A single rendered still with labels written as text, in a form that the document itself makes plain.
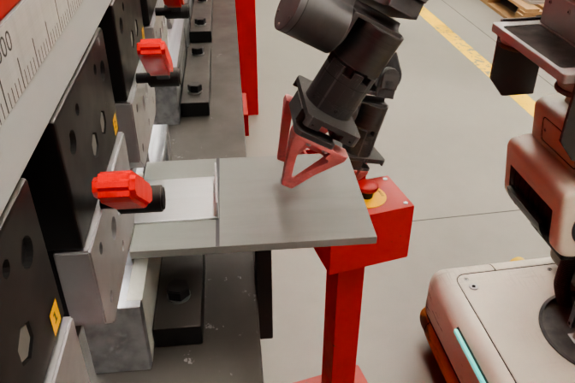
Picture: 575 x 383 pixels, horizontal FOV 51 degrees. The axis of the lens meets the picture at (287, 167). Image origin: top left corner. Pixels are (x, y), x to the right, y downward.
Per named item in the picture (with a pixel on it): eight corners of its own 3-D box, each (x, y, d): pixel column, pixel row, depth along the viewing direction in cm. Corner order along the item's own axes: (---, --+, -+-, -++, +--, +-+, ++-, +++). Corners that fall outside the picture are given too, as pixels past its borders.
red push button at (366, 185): (381, 203, 108) (382, 186, 106) (360, 207, 107) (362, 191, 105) (371, 191, 111) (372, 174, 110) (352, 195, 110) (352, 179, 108)
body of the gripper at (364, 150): (323, 147, 117) (335, 114, 114) (369, 151, 121) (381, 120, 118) (336, 164, 112) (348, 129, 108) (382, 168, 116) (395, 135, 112)
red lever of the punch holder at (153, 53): (168, 33, 48) (180, 70, 57) (116, 35, 48) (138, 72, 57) (169, 55, 48) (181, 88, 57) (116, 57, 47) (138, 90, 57)
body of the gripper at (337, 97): (299, 128, 61) (337, 69, 58) (289, 86, 70) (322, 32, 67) (352, 152, 64) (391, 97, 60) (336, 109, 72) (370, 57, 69)
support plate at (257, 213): (376, 244, 65) (377, 236, 64) (130, 259, 63) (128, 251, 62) (346, 157, 80) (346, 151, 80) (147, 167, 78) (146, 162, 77)
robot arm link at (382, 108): (395, 105, 109) (382, 92, 114) (362, 100, 107) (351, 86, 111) (382, 138, 112) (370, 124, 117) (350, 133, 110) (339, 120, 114)
